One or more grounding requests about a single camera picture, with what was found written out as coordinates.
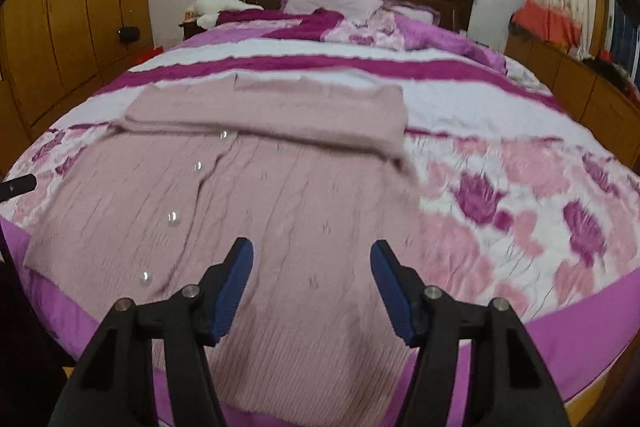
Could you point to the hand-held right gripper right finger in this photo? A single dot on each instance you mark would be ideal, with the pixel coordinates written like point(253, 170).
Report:
point(395, 293)

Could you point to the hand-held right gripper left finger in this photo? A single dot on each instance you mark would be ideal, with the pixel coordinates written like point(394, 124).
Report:
point(232, 288)

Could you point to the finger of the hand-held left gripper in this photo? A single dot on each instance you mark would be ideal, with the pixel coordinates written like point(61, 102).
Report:
point(17, 187)

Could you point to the pink fleece blanket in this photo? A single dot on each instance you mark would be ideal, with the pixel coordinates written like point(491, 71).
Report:
point(300, 207)

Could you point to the dark clothes pile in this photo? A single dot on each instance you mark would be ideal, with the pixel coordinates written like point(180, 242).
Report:
point(612, 74)

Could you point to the orange wooden wardrobe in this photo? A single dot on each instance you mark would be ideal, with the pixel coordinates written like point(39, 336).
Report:
point(65, 32)

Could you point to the pink floral bed blanket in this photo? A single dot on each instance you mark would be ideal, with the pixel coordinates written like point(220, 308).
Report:
point(525, 177)

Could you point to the purple bed sheet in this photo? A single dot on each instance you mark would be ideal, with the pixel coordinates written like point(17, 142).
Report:
point(575, 342)

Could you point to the red cloth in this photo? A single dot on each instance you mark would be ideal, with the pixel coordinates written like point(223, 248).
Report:
point(150, 53)

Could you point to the dark wooden nightstand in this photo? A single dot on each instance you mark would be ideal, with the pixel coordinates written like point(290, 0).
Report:
point(190, 29)

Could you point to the folded purple floral quilt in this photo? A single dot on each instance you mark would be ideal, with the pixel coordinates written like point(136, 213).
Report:
point(440, 39)

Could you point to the low orange wooden cabinet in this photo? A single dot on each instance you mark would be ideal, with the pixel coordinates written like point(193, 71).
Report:
point(565, 82)

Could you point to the white cloth on nightstand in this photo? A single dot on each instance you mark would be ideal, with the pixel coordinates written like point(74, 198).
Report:
point(220, 4)

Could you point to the small purple frilled pillow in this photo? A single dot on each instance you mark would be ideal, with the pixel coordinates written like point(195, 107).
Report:
point(412, 13)

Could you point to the light purple pillow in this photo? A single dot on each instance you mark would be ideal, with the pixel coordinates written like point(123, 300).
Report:
point(330, 2)

